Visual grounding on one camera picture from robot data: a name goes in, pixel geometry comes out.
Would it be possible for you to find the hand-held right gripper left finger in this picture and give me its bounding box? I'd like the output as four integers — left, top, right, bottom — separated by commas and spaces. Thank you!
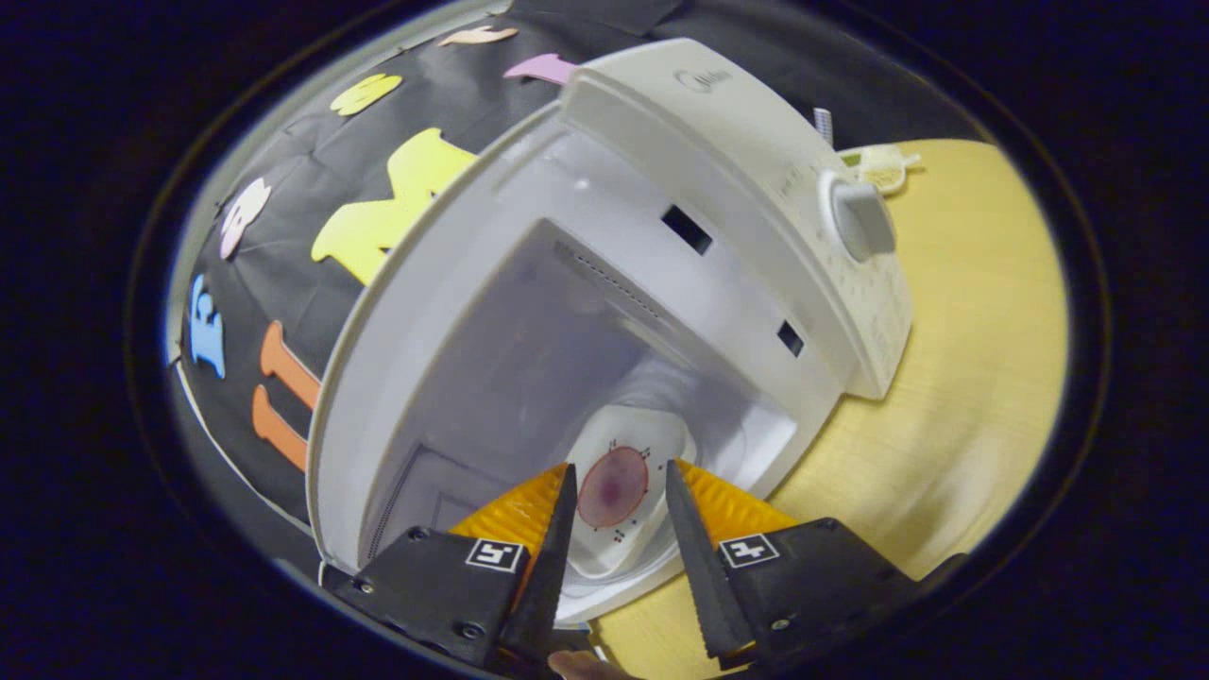
321, 462, 580, 670

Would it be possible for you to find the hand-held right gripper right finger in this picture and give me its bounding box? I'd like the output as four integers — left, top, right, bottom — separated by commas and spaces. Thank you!
665, 459, 925, 660

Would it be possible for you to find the white square plate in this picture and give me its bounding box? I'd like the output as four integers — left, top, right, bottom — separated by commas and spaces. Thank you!
557, 404, 702, 579

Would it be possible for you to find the pink meat slice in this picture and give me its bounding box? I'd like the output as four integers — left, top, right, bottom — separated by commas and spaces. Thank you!
575, 446, 652, 529

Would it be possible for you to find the white microwave oven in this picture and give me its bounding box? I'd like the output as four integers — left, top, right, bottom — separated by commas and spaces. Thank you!
306, 38, 915, 626

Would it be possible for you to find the white divided condiment dish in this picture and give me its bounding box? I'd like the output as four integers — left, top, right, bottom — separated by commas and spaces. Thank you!
839, 143, 923, 197

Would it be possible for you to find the black backdrop cloth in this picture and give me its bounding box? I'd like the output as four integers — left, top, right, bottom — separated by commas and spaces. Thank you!
170, 0, 955, 532

